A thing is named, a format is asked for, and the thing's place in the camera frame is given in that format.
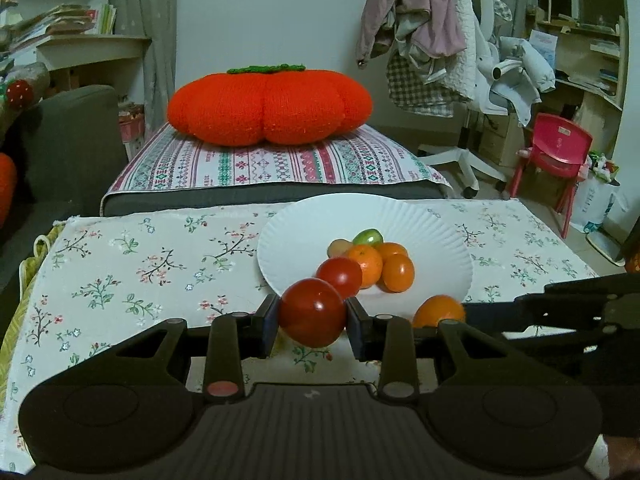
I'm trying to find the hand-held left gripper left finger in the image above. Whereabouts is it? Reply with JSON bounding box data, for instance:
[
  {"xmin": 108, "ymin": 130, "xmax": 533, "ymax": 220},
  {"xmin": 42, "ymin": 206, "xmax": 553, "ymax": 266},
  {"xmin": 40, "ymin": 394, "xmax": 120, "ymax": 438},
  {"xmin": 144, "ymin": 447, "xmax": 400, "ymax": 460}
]
[{"xmin": 37, "ymin": 294, "xmax": 279, "ymax": 404}]

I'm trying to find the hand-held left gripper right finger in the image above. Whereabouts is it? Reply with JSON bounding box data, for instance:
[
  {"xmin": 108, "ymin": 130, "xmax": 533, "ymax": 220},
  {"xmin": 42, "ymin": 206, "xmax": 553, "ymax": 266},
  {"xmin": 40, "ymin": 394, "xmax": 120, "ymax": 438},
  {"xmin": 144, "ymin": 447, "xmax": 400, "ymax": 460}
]
[{"xmin": 346, "ymin": 297, "xmax": 596, "ymax": 404}]

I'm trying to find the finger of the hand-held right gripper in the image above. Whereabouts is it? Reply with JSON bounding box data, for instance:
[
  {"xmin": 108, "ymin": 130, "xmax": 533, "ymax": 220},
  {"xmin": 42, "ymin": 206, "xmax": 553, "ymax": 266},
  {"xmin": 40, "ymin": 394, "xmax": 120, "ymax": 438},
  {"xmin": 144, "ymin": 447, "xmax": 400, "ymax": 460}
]
[
  {"xmin": 462, "ymin": 294, "xmax": 623, "ymax": 335},
  {"xmin": 544, "ymin": 275, "xmax": 640, "ymax": 306}
]

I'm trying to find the large red tomato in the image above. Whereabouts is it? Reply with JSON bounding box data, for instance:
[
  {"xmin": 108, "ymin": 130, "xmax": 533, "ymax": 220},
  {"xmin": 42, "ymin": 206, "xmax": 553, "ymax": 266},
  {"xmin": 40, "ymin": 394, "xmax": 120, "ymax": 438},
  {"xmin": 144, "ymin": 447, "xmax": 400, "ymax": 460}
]
[{"xmin": 277, "ymin": 278, "xmax": 347, "ymax": 348}]

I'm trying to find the small red tomato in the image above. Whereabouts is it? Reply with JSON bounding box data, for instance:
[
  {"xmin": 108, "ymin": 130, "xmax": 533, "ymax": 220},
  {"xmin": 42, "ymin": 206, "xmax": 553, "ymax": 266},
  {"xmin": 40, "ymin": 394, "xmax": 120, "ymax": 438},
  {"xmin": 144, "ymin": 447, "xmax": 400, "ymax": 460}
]
[{"xmin": 316, "ymin": 257, "xmax": 363, "ymax": 298}]

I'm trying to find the large orange mandarin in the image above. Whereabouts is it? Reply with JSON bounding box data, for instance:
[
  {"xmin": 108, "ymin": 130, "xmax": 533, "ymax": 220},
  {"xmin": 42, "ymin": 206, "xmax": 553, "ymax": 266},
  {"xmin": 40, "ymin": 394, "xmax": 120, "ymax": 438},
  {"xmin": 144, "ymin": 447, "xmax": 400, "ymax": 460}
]
[{"xmin": 411, "ymin": 295, "xmax": 467, "ymax": 329}]

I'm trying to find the medium orange mandarin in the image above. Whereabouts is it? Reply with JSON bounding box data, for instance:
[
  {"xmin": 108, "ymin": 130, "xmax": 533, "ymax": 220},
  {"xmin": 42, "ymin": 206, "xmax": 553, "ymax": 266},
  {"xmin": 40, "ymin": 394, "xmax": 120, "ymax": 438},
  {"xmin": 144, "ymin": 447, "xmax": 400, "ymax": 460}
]
[{"xmin": 347, "ymin": 244, "xmax": 384, "ymax": 289}]

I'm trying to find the small orange mandarin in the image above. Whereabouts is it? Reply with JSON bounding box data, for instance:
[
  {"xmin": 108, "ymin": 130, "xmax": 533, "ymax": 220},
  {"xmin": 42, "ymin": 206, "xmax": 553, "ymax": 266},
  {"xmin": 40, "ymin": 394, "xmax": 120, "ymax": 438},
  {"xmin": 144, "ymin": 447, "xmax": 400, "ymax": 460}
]
[
  {"xmin": 381, "ymin": 253, "xmax": 416, "ymax": 293},
  {"xmin": 374, "ymin": 242, "xmax": 408, "ymax": 261}
]

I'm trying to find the small green fruit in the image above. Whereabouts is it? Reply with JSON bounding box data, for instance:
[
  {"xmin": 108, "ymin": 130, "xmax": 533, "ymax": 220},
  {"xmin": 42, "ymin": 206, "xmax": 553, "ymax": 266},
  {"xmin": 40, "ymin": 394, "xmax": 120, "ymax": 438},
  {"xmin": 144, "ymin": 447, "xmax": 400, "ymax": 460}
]
[{"xmin": 352, "ymin": 228, "xmax": 385, "ymax": 247}]

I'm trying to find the white paper plate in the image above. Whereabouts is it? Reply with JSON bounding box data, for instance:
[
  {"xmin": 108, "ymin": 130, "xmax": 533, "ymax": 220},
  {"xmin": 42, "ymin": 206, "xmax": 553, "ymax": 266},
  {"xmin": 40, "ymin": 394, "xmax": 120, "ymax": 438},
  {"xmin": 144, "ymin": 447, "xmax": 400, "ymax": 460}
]
[{"xmin": 256, "ymin": 194, "xmax": 473, "ymax": 313}]

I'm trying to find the person's right forearm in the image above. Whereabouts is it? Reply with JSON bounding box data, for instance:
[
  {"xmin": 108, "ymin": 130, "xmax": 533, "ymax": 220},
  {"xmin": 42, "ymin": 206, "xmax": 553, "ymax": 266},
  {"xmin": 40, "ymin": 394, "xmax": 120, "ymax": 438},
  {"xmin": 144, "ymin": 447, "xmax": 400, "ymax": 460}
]
[{"xmin": 602, "ymin": 432, "xmax": 640, "ymax": 480}]

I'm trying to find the white shopping bag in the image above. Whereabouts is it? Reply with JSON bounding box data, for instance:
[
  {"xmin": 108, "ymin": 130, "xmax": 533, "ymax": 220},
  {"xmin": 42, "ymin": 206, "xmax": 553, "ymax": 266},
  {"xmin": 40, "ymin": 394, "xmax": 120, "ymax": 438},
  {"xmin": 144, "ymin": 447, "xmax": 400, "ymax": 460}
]
[{"xmin": 570, "ymin": 152, "xmax": 621, "ymax": 233}]

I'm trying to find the floral white tablecloth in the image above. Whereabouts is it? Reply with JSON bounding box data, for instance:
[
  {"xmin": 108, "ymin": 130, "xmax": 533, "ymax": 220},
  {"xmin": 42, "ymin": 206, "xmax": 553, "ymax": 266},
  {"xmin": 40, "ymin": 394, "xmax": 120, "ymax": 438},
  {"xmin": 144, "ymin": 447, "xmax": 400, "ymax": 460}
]
[{"xmin": 0, "ymin": 200, "xmax": 601, "ymax": 476}]

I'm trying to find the dark grey ottoman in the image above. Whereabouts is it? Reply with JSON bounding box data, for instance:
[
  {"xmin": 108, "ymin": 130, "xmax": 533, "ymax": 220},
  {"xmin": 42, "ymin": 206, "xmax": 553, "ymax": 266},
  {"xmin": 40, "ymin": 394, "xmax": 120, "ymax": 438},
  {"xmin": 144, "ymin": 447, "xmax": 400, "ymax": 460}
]
[{"xmin": 100, "ymin": 180, "xmax": 451, "ymax": 218}]

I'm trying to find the pink plastic chair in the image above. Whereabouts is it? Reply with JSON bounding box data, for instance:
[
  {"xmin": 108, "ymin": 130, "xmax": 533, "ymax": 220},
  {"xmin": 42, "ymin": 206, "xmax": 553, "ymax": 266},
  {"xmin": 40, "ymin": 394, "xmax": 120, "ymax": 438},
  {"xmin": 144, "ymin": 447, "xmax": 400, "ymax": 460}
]
[{"xmin": 506, "ymin": 113, "xmax": 593, "ymax": 238}]

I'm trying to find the striped patterned cushion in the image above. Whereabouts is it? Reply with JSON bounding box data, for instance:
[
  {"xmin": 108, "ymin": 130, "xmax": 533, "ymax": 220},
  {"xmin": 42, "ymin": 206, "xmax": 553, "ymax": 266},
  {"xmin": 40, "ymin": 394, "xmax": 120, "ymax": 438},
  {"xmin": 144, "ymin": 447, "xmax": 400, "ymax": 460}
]
[{"xmin": 102, "ymin": 122, "xmax": 453, "ymax": 196}]

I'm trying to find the white office chair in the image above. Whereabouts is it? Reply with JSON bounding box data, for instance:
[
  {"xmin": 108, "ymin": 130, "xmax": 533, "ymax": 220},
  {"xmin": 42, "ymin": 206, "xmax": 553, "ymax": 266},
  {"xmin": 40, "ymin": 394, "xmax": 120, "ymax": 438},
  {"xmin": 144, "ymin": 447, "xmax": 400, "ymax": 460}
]
[{"xmin": 417, "ymin": 0, "xmax": 526, "ymax": 198}]

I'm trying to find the wooden drawer cabinet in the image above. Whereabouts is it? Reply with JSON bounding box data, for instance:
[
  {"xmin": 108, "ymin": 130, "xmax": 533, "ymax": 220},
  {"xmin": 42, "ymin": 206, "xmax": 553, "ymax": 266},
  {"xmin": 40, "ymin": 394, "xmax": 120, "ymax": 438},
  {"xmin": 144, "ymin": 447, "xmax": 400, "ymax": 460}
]
[{"xmin": 472, "ymin": 110, "xmax": 526, "ymax": 167}]

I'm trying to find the large red persimmon cushion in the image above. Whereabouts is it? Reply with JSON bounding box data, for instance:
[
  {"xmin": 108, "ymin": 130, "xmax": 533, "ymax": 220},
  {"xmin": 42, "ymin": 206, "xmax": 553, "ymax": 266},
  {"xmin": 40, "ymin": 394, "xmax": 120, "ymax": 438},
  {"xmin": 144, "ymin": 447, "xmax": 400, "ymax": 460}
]
[{"xmin": 166, "ymin": 63, "xmax": 372, "ymax": 148}]

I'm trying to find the light blue white jacket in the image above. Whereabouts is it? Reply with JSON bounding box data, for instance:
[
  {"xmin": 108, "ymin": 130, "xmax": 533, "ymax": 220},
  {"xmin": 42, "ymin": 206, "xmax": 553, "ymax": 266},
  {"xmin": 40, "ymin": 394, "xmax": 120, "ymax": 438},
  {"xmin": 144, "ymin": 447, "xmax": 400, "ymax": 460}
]
[{"xmin": 492, "ymin": 36, "xmax": 557, "ymax": 126}]

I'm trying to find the pink storage box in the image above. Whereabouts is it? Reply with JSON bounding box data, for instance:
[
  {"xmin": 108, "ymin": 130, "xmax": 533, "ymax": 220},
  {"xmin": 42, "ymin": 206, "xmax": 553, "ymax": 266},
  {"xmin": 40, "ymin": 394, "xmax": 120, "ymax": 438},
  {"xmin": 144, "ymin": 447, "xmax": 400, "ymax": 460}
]
[{"xmin": 119, "ymin": 105, "xmax": 147, "ymax": 143}]

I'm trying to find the checkered cloth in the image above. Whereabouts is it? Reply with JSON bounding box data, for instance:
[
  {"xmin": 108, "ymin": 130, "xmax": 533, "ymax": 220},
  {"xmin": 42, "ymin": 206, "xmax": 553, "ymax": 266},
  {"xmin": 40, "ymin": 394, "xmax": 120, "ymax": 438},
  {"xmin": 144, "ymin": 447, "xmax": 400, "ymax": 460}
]
[{"xmin": 386, "ymin": 52, "xmax": 463, "ymax": 111}]

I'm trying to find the yellow-green woven mat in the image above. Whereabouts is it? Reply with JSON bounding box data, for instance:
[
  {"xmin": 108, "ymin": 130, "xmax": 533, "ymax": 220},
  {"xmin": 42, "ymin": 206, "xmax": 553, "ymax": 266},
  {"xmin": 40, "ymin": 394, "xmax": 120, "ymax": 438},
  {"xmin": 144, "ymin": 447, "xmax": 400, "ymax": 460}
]
[{"xmin": 0, "ymin": 222, "xmax": 66, "ymax": 411}]

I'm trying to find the dark grey sofa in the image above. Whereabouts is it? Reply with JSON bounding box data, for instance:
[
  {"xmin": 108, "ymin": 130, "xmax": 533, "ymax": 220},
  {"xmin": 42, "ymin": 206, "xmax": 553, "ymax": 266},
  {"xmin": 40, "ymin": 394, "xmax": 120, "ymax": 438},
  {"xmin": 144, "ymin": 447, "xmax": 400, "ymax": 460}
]
[{"xmin": 0, "ymin": 85, "xmax": 126, "ymax": 311}]

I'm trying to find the white fleece garment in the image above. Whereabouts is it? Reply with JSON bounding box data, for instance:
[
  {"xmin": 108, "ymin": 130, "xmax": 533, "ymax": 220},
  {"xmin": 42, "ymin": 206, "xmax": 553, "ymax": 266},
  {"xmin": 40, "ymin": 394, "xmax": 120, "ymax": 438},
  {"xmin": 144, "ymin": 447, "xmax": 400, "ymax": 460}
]
[{"xmin": 450, "ymin": 0, "xmax": 483, "ymax": 103}]

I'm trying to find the red plush cushion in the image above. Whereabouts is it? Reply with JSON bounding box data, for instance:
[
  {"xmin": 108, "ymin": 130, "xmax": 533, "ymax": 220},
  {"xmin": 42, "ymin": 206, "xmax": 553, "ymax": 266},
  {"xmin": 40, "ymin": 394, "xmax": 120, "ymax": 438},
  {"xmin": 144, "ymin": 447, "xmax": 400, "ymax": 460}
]
[{"xmin": 0, "ymin": 154, "xmax": 18, "ymax": 228}]

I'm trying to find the grey patterned curtain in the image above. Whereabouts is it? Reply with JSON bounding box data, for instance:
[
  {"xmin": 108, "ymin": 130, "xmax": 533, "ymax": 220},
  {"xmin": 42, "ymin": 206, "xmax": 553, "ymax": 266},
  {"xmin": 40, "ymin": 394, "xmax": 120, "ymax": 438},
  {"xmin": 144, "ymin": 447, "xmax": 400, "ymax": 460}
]
[{"xmin": 112, "ymin": 0, "xmax": 178, "ymax": 131}]

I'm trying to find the pink hanging garment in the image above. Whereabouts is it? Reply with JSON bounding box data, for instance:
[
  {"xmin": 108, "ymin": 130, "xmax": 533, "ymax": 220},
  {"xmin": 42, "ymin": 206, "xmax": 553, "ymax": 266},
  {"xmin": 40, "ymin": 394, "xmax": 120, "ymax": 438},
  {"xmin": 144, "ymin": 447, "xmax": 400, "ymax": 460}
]
[{"xmin": 356, "ymin": 0, "xmax": 468, "ymax": 66}]

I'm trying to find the white desk shelf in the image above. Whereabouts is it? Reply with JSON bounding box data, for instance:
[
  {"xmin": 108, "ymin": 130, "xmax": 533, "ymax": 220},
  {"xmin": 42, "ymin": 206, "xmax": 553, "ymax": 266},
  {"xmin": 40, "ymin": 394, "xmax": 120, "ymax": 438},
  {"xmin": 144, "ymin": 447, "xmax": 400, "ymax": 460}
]
[{"xmin": 36, "ymin": 35, "xmax": 152, "ymax": 88}]

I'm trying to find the grey cloth pile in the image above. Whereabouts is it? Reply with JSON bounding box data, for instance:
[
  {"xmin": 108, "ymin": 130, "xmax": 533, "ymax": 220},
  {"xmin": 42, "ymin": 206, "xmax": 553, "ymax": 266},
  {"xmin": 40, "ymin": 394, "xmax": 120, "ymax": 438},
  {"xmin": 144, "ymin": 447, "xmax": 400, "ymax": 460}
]
[{"xmin": 0, "ymin": 62, "xmax": 52, "ymax": 126}]

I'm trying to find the red strawberry plush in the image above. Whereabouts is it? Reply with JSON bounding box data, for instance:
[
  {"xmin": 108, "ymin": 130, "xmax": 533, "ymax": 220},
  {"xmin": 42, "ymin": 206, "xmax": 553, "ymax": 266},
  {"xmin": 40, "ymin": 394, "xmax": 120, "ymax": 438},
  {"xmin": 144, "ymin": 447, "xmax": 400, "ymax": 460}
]
[{"xmin": 4, "ymin": 80, "xmax": 35, "ymax": 108}]

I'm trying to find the pile of magazines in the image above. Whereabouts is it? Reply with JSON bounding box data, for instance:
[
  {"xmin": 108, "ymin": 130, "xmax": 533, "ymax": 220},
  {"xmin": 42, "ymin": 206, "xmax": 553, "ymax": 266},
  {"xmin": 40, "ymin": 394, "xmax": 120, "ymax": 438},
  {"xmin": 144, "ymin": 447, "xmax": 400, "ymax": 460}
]
[{"xmin": 0, "ymin": 2, "xmax": 118, "ymax": 51}]

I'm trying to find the wooden wall shelf unit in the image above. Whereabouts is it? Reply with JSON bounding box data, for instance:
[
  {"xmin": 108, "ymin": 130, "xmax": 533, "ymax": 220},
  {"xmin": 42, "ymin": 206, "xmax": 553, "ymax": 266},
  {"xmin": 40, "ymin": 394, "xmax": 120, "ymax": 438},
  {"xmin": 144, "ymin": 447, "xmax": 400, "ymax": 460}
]
[{"xmin": 525, "ymin": 0, "xmax": 631, "ymax": 161}]

